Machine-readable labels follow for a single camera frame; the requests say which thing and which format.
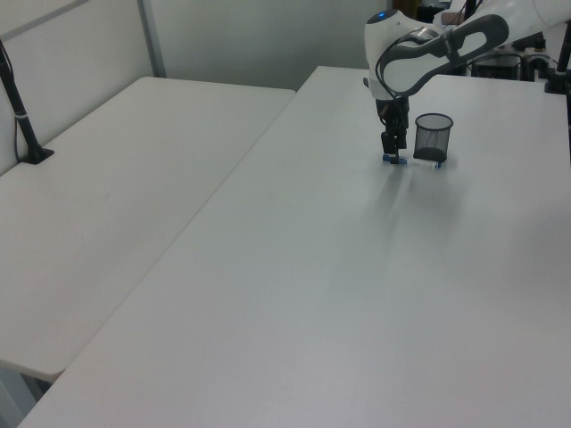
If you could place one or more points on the dark lab equipment clutter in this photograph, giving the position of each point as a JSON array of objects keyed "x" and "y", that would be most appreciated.
[{"x": 504, "y": 64}]

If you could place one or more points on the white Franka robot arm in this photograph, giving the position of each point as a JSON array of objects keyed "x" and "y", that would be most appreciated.
[{"x": 401, "y": 58}]

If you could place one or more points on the white marker with blue cap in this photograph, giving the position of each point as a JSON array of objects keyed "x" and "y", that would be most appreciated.
[{"x": 421, "y": 164}]

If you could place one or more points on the black mesh pen cup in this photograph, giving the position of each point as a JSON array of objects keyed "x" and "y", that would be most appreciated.
[{"x": 432, "y": 142}]

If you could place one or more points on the grey metal partition post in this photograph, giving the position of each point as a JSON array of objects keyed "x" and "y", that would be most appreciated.
[{"x": 151, "y": 40}]

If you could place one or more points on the black camera pole with base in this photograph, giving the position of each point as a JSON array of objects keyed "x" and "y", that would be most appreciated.
[{"x": 22, "y": 120}]

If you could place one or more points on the black clamped stand pole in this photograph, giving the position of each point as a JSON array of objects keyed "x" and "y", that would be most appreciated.
[{"x": 560, "y": 67}]

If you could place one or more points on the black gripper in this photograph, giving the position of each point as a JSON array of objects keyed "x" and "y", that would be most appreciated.
[{"x": 392, "y": 113}]

